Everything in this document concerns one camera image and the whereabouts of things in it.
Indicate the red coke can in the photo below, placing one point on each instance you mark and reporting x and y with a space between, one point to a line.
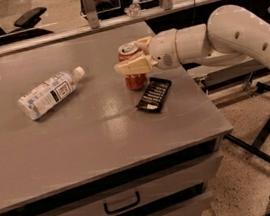
133 82

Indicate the black metal stand frame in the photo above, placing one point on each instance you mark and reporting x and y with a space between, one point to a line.
263 134

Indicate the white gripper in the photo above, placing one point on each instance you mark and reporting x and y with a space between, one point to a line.
163 50

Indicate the small clear bottle on ledge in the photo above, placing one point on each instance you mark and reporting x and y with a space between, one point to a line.
134 9

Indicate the grey drawer cabinet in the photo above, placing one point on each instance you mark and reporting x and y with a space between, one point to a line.
173 185

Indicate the grey side shelf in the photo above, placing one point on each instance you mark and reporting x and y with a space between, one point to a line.
212 79

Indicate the black drawer handle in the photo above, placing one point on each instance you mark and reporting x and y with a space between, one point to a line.
121 203

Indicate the blue plastic water bottle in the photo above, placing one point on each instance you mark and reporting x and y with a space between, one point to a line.
47 95

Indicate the black snack bar wrapper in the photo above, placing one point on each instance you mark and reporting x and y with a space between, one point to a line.
154 96

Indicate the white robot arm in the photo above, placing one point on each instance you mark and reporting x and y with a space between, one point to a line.
230 35

